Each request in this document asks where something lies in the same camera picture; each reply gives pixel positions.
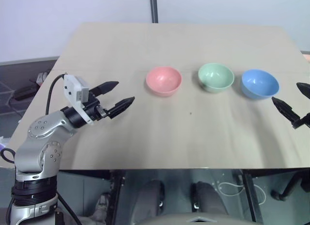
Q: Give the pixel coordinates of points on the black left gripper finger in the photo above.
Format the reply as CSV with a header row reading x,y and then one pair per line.
x,y
106,86
121,106

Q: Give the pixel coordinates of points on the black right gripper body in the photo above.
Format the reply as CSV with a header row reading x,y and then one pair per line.
x,y
304,121

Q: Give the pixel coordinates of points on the green bowl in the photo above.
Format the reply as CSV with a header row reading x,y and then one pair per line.
x,y
215,85

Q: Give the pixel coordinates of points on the grey shoe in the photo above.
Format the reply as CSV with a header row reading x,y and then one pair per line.
x,y
101,205

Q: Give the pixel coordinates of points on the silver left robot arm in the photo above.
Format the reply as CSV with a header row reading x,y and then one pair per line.
x,y
36,135

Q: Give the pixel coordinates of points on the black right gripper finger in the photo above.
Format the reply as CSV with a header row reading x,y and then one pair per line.
x,y
285,109
305,88

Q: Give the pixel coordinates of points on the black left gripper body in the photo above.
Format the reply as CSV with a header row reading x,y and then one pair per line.
x,y
93,107

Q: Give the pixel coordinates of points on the blue bowl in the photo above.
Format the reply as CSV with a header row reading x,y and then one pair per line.
x,y
259,90

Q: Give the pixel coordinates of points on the red bowl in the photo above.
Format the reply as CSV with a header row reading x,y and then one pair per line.
x,y
164,87

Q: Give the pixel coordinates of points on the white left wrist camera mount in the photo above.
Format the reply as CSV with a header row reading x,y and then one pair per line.
x,y
72,89

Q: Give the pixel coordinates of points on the black upright pole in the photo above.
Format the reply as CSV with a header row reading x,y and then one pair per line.
x,y
154,7

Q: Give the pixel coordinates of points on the black office chair base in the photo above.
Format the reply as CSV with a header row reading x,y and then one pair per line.
x,y
290,186

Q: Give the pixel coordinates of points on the black table leg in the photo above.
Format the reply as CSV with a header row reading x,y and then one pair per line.
x,y
117,193
252,196

